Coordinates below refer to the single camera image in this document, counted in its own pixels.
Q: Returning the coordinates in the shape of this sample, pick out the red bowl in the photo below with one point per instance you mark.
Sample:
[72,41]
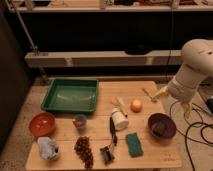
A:
[42,124]

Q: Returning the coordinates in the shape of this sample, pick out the brown grape bunch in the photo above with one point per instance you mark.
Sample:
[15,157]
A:
[83,150]

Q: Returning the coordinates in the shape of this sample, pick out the pale plastic spoon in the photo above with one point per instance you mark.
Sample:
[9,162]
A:
[119,103]

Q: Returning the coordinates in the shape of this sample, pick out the wooden fork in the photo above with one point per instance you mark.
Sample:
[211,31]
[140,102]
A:
[147,93]

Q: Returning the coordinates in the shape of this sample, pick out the orange round fruit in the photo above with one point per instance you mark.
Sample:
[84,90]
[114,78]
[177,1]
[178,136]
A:
[136,106]

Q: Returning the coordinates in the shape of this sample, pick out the white blue crumpled cloth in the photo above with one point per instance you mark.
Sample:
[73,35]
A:
[48,148]

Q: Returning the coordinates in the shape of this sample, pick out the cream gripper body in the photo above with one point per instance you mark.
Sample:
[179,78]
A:
[180,93]

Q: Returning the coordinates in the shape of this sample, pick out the white cylindrical bottle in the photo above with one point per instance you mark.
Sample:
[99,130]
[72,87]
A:
[120,121]

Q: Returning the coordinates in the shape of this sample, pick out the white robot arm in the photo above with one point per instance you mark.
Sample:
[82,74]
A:
[197,57]

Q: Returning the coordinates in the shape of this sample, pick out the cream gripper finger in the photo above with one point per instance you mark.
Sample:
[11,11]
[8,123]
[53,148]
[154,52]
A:
[187,108]
[163,92]

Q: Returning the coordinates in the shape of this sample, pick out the purple bowl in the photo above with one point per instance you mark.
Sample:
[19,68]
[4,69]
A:
[170,125]

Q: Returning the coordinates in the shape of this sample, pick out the green plastic tray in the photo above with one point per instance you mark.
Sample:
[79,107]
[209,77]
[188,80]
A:
[66,95]

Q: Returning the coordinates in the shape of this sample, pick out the green sponge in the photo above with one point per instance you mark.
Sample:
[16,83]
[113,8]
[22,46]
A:
[134,145]

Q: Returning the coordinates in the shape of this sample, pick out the white metal shelf rack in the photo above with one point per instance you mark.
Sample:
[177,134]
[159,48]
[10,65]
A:
[109,44]

